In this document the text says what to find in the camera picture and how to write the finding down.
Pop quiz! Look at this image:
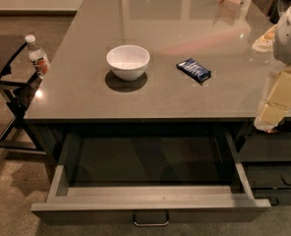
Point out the grey top drawer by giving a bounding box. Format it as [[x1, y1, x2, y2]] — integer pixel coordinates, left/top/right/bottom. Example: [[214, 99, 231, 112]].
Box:
[[31, 127, 270, 224]]

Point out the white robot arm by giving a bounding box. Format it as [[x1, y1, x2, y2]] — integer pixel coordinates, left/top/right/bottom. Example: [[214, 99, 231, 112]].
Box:
[[254, 6, 291, 131]]

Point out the blue snack bar wrapper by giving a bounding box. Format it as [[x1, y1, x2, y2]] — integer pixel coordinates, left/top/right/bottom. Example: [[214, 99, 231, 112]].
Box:
[[176, 58, 211, 83]]

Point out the grey counter cabinet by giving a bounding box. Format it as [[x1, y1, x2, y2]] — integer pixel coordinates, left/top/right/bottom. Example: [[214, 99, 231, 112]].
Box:
[[26, 0, 291, 201]]

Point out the white ceramic bowl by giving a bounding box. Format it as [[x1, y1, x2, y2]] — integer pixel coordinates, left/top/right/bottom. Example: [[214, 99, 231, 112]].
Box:
[[106, 45, 150, 82]]

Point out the clear plastic water bottle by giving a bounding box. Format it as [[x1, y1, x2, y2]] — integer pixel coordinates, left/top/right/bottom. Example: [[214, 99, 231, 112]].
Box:
[[25, 34, 50, 79]]

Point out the black chair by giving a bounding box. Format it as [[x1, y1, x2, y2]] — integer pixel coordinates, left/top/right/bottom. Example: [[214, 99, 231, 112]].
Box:
[[0, 34, 43, 153]]

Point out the metal drawer handle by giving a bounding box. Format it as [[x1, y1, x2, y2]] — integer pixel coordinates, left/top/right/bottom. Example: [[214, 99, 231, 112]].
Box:
[[133, 211, 169, 227]]

